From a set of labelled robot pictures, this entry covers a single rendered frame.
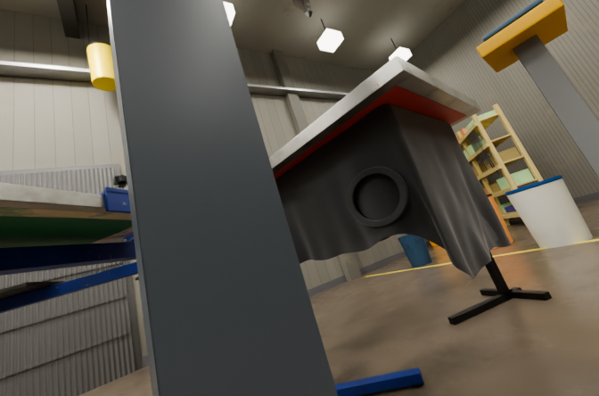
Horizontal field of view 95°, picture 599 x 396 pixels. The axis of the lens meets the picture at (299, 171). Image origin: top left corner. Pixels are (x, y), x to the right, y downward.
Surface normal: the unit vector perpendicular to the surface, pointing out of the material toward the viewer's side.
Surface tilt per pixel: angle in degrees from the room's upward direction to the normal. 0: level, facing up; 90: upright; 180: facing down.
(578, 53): 90
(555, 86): 90
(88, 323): 90
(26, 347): 90
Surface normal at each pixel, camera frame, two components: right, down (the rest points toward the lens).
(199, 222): 0.48, -0.40
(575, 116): -0.72, 0.01
